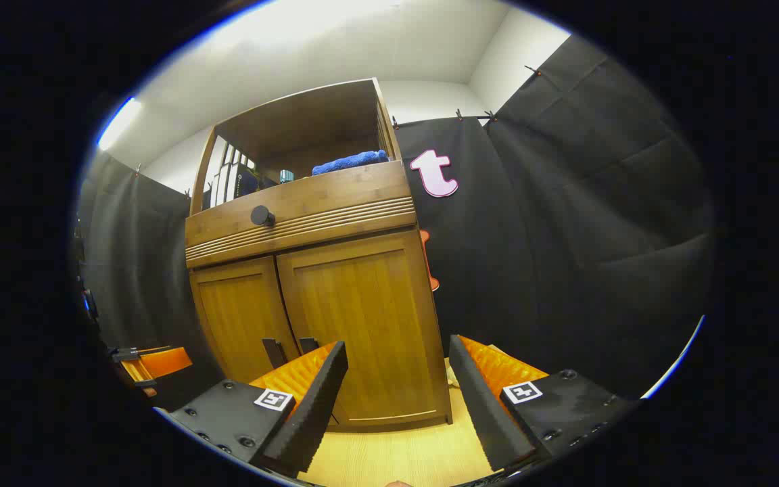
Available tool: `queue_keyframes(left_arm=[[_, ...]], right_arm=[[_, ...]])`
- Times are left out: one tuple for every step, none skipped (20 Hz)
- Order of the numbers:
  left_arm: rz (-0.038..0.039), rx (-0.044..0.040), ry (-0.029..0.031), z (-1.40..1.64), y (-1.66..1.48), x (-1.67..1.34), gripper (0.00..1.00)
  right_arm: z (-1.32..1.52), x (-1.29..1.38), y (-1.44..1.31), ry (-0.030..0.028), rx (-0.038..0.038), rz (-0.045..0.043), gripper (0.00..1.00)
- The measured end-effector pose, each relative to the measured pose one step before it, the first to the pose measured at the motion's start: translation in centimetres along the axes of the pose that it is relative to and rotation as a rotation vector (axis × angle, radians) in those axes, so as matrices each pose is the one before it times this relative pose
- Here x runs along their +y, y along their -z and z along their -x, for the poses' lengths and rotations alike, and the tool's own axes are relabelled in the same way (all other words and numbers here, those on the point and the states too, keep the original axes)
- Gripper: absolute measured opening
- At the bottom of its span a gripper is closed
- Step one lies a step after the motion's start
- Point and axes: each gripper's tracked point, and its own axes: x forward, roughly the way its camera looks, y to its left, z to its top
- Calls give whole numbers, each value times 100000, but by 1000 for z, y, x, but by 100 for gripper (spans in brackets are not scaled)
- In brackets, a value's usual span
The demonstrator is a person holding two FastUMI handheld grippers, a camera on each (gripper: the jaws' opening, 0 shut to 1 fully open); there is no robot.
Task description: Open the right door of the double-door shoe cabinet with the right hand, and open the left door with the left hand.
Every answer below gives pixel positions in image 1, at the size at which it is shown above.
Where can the wooden double-door shoe cabinet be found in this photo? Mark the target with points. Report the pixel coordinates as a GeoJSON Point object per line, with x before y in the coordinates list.
{"type": "Point", "coordinates": [295, 128]}

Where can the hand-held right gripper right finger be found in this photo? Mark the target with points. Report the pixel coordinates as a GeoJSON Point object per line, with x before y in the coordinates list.
{"type": "Point", "coordinates": [481, 406]}

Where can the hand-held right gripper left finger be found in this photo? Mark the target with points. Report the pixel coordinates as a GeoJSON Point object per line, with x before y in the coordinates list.
{"type": "Point", "coordinates": [315, 412]}

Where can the wooden cabinet drawer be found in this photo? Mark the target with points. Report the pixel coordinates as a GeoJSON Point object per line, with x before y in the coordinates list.
{"type": "Point", "coordinates": [335, 196]}

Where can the black backdrop cloth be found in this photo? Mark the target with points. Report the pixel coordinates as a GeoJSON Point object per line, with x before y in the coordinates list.
{"type": "Point", "coordinates": [565, 237]}

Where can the black round drawer knob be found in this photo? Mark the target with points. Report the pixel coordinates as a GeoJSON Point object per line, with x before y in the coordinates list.
{"type": "Point", "coordinates": [261, 216]}

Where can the blue folded towel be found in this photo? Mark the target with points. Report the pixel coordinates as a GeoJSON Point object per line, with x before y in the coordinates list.
{"type": "Point", "coordinates": [352, 162]}

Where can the wooden shoe cabinet door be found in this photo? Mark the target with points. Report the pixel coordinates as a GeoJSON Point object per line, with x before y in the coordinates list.
{"type": "Point", "coordinates": [362, 304]}
{"type": "Point", "coordinates": [237, 311]}

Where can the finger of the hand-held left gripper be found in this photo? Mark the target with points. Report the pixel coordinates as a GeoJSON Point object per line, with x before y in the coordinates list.
{"type": "Point", "coordinates": [143, 379]}
{"type": "Point", "coordinates": [166, 362]}

